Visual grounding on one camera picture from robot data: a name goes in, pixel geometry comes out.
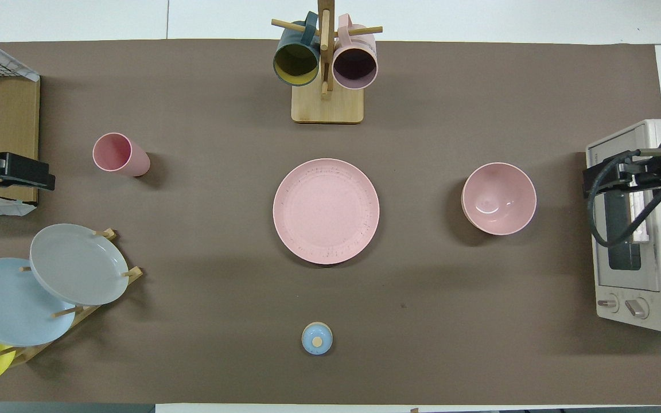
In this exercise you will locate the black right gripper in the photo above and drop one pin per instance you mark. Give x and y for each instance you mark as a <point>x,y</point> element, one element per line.
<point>640,172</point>

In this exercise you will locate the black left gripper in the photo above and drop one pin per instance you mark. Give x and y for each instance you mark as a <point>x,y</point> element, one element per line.
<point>12,166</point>

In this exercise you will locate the pink cup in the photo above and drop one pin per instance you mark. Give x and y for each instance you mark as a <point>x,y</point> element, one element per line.
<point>113,152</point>

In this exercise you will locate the pink bowl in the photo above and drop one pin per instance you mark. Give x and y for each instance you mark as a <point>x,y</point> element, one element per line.
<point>498,198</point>

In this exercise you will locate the grey plate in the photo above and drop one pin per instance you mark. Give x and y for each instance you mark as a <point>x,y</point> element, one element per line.
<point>78,264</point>

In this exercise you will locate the toaster oven knob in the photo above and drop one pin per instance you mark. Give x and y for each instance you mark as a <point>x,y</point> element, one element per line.
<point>637,308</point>
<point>609,303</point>

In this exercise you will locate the light blue plate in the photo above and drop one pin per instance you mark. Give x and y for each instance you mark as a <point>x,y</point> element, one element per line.
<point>9,304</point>

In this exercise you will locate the wooden plate rack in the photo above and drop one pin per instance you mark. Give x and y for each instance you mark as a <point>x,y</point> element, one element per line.
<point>86,312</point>

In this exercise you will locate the brown table mat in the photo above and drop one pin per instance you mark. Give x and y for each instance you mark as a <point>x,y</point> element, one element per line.
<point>479,86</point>

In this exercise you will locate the pink mug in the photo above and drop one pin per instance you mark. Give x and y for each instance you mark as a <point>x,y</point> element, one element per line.
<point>355,66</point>

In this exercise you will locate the pink speckled plate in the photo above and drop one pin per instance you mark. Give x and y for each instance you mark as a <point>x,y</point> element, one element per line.
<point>326,212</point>

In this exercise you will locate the dark green mug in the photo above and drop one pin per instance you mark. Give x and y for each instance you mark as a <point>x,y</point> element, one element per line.
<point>296,63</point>

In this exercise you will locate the wooden mug tree stand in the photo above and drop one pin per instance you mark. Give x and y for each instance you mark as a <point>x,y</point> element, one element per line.
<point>327,109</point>

